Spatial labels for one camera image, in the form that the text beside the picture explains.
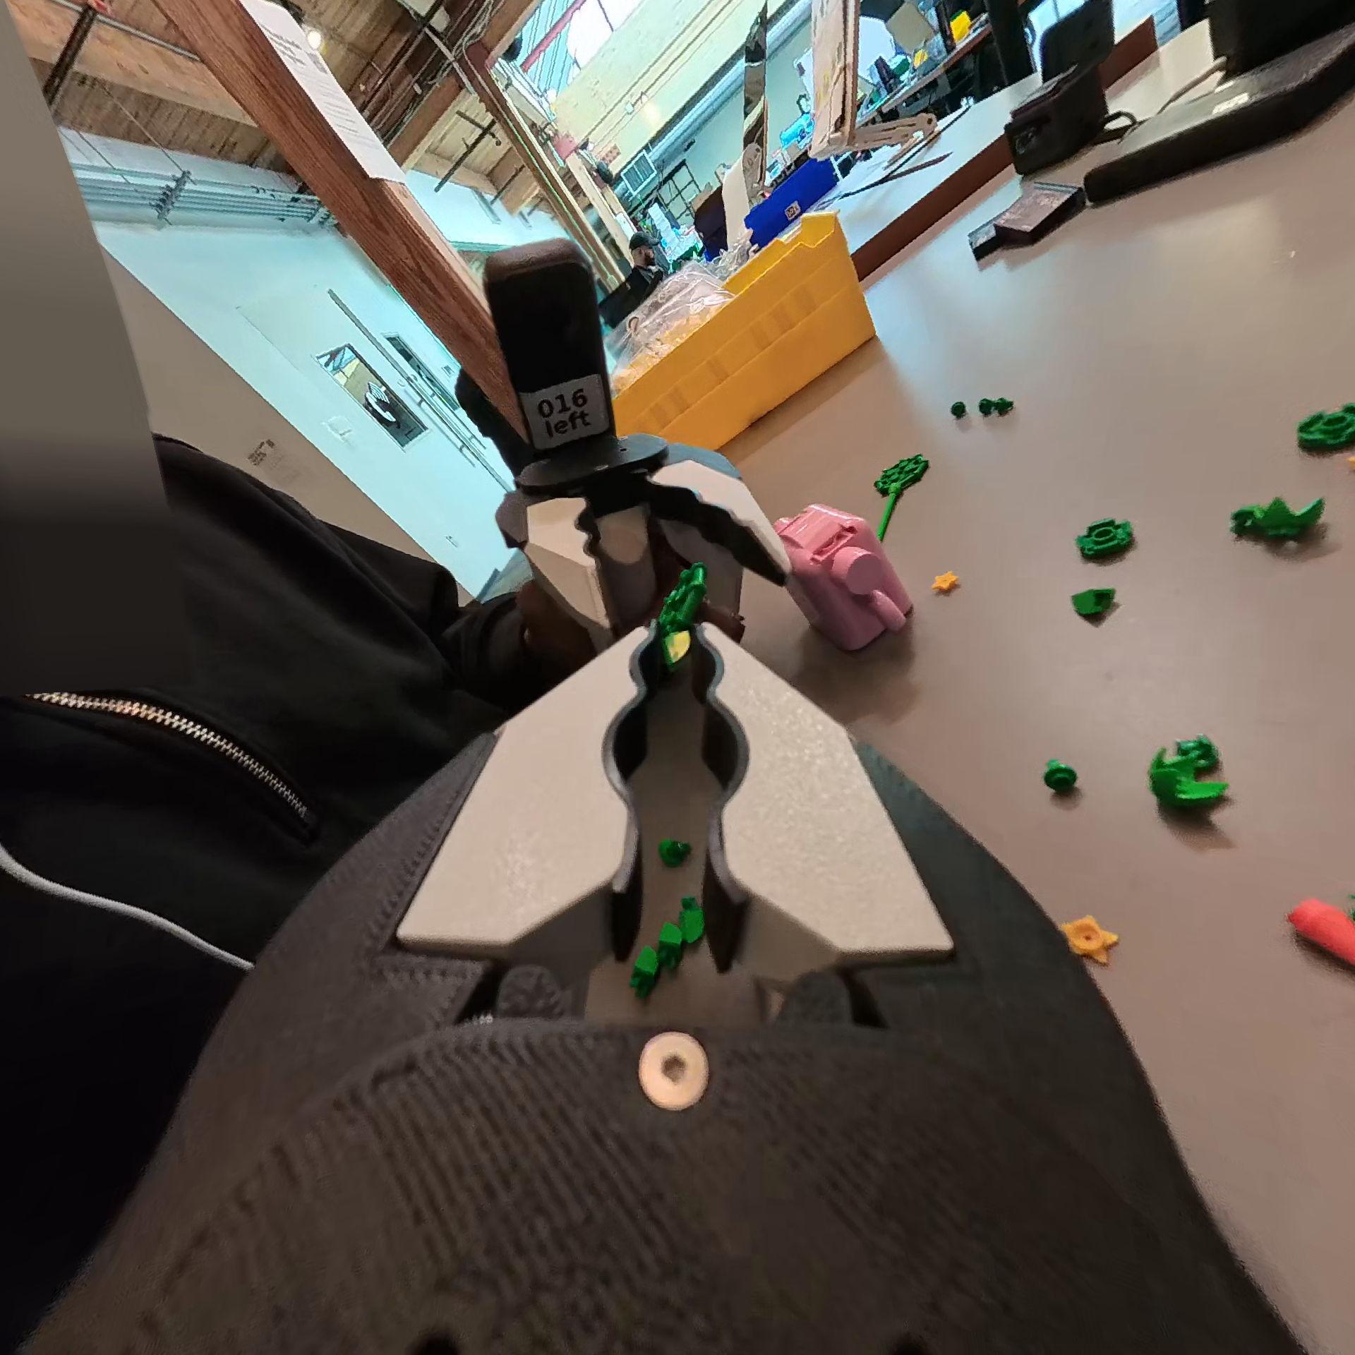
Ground clear plastic bags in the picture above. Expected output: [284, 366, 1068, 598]
[597, 249, 763, 402]

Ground small black flat device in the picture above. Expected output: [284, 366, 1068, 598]
[967, 182, 1090, 260]

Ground person's left forearm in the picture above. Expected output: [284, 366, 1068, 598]
[417, 570, 542, 732]

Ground black camera box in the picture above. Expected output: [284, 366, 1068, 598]
[1001, 58, 1112, 174]

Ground pink brick watering can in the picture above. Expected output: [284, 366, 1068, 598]
[772, 504, 915, 651]

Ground green flat stem piece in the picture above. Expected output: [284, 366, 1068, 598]
[874, 454, 933, 542]

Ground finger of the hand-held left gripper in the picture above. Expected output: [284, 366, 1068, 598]
[648, 455, 794, 589]
[495, 487, 619, 640]

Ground white cable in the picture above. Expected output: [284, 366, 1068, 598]
[0, 845, 257, 969]

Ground wooden cardboard stand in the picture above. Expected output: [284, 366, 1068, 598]
[741, 0, 943, 169]

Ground wooden post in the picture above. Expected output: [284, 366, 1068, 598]
[148, 0, 530, 446]

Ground yellow plastic bin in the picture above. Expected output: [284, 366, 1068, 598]
[613, 210, 877, 452]

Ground black desktop device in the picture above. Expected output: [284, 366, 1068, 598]
[1207, 0, 1355, 75]

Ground green clawed plant brick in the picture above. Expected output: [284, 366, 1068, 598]
[1148, 734, 1231, 812]

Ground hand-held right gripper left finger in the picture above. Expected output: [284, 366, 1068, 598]
[394, 622, 669, 1009]

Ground black flat bar device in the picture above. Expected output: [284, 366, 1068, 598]
[1080, 89, 1355, 207]

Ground red cone brick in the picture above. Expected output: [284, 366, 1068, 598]
[1289, 899, 1355, 969]

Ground person's black jacket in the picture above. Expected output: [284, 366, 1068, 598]
[0, 432, 530, 1314]

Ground paper sign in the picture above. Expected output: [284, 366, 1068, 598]
[241, 0, 407, 182]

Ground green spiky plant brick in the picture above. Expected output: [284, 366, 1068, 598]
[1231, 495, 1327, 544]

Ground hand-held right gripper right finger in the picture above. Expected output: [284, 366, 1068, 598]
[688, 622, 956, 1011]

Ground person's left hand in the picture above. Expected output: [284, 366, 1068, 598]
[514, 576, 626, 681]

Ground scattered green leaf pieces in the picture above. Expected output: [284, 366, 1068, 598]
[629, 838, 707, 994]

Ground blue plastic bin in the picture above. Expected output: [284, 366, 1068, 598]
[744, 159, 838, 249]

